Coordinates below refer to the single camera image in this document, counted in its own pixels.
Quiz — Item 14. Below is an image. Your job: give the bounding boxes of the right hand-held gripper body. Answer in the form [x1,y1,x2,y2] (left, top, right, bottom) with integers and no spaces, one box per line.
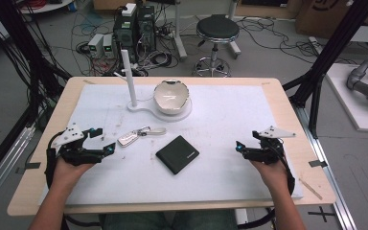
[242,126,297,166]

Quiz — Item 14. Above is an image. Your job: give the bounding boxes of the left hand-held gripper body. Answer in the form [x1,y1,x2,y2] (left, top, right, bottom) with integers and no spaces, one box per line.
[46,124,109,167]

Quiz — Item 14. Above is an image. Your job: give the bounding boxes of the person's left hand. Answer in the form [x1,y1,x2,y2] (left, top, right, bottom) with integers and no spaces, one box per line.
[51,156,95,193]

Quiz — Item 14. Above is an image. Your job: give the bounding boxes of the person's right hand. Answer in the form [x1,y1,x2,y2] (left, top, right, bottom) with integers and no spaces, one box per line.
[250,158,291,193]

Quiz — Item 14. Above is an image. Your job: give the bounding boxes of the white table mat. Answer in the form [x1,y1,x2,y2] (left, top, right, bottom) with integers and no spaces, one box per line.
[37,83,304,206]

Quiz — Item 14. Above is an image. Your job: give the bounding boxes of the black tape strip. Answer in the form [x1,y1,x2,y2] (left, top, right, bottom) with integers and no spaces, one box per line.
[308,159,329,169]
[14,161,42,175]

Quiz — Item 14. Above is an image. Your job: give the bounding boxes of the thin wooden stick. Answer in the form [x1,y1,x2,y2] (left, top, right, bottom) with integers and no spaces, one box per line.
[298,177,323,201]

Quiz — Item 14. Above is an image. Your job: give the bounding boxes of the white stand with pole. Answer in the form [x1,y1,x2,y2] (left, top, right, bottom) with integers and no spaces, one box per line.
[113,49,194,123]

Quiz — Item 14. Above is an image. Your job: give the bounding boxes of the black wallet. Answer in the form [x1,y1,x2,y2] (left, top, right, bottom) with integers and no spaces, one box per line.
[155,134,200,175]

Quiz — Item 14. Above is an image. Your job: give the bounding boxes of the white ceramic shell-shaped bowl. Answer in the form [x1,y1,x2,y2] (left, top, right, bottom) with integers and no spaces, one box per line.
[152,80,191,116]

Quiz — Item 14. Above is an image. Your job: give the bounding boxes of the black tape cross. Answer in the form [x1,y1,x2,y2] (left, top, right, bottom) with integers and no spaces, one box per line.
[308,205,336,224]

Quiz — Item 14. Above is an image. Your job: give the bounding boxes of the grey power supply unit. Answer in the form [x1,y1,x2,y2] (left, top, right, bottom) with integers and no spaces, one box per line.
[87,33,105,58]
[102,34,115,59]

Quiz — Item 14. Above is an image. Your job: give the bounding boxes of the person's jeans legs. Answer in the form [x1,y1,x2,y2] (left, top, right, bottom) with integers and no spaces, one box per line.
[98,209,240,230]

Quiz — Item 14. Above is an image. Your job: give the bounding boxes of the white desk leg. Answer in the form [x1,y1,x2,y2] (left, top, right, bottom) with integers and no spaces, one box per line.
[172,0,189,62]
[226,0,242,60]

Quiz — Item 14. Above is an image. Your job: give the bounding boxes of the white floor platform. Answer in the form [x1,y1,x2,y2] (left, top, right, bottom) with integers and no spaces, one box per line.
[325,62,368,134]

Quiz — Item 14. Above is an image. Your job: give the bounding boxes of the black computer tower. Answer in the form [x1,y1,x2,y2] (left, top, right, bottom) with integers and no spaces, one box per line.
[136,5,157,53]
[112,12,139,64]

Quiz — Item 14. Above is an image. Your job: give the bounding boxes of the black round stool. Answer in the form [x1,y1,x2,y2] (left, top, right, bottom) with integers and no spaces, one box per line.
[193,13,242,79]

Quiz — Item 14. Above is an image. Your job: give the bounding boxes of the white box on tower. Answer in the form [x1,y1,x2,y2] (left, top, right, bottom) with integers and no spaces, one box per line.
[121,2,138,18]

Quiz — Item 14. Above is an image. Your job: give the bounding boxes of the round white table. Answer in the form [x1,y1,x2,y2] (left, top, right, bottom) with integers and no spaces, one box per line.
[16,0,75,15]

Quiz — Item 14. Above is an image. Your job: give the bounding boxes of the cardboard box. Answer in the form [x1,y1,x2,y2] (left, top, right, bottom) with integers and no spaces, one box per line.
[294,0,354,40]

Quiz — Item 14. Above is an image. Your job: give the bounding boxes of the silver car key with strap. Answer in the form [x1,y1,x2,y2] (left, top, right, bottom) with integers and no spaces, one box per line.
[117,126,168,149]

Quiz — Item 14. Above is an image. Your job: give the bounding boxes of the left hand-held gripper black cable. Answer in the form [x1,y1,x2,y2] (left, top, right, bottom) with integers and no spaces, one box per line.
[43,130,62,190]

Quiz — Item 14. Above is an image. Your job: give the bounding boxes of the hand-held gripper black cable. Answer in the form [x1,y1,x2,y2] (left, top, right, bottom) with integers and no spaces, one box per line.
[43,130,62,190]
[236,143,297,230]

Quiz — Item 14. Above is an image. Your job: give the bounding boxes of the right hand-held gripper black cable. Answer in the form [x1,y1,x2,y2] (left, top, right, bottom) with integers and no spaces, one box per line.
[236,143,297,230]

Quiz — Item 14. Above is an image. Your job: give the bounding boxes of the aluminium rail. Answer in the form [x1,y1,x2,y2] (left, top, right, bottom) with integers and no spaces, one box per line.
[0,125,36,214]
[291,103,358,230]

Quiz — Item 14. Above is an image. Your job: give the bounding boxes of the long black floor cables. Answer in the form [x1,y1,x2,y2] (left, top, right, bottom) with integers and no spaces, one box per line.
[236,15,360,66]

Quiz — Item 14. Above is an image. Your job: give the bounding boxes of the black metal frame post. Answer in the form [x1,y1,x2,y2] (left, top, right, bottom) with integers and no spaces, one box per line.
[282,0,368,139]

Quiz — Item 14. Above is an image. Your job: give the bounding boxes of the black frame with cable bundles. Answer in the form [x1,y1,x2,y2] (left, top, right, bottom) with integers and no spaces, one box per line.
[0,0,72,128]

